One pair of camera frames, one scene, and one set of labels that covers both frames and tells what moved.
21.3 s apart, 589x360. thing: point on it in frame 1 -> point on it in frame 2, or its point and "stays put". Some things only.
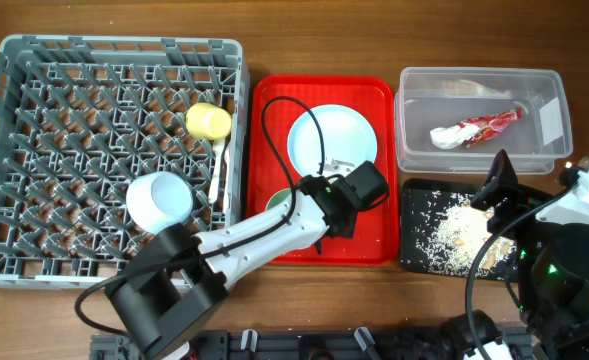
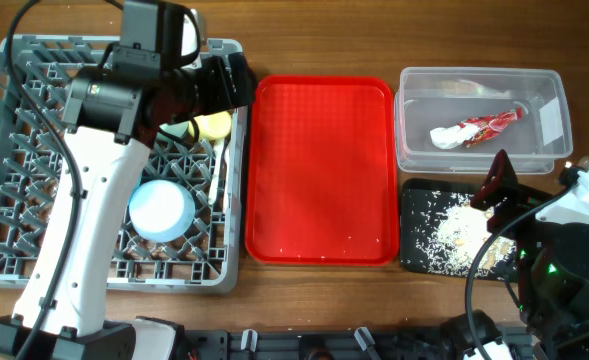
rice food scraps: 450,233 stays put
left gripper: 351,232 -> 223,95
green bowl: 277,197 -> 163,141
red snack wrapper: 490,126 stays put
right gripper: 501,183 stays put
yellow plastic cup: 208,121 stays put
